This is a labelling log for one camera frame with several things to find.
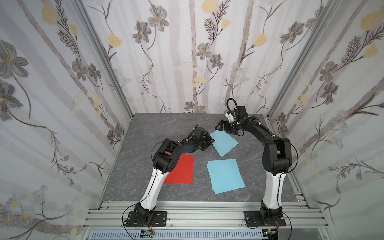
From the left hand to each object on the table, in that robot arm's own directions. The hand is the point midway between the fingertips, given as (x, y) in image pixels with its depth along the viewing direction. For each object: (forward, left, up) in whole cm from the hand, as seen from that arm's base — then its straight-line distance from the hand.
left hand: (217, 137), depth 102 cm
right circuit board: (-55, -21, -6) cm, 59 cm away
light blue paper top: (-25, -2, -4) cm, 26 cm away
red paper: (-32, +22, +19) cm, 43 cm away
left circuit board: (-53, +41, -4) cm, 67 cm away
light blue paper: (0, -5, -6) cm, 8 cm away
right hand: (+3, -4, +10) cm, 11 cm away
